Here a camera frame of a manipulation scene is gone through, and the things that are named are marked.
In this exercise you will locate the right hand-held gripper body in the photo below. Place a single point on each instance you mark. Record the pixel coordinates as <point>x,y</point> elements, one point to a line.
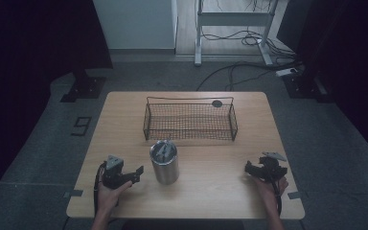
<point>271,168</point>

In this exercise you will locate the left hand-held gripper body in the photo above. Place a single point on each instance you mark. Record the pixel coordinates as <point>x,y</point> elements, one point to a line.
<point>114,172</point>

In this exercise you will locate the person's right hand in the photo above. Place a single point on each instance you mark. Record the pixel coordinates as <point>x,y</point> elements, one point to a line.
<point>267,191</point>

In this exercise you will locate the person's left hand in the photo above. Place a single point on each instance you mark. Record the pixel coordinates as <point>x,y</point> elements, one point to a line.
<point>108,197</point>

